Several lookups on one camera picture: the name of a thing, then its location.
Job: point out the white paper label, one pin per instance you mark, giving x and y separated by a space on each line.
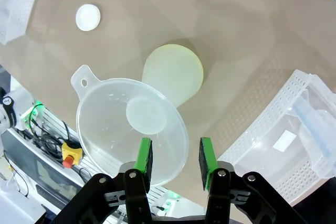
284 141

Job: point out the clear plastic measuring cylinder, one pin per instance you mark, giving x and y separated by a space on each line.
315 129

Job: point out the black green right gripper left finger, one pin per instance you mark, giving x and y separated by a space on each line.
143 155

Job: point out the white perforated plastic basket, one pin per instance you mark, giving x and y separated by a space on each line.
262 134
15 3

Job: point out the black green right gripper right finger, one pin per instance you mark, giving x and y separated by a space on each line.
208 155

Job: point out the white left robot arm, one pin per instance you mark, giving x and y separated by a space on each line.
8 108

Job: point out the black control box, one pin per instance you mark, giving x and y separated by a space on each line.
47 174

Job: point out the white round flask cap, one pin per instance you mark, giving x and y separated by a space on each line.
88 17

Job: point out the plastic flask with yellow liquid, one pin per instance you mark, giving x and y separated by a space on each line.
173 74

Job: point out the white box with green light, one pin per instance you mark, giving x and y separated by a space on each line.
32 115

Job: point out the yellow red emergency stop button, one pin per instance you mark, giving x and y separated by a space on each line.
71 153

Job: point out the clear plastic funnel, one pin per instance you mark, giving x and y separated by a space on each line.
105 119

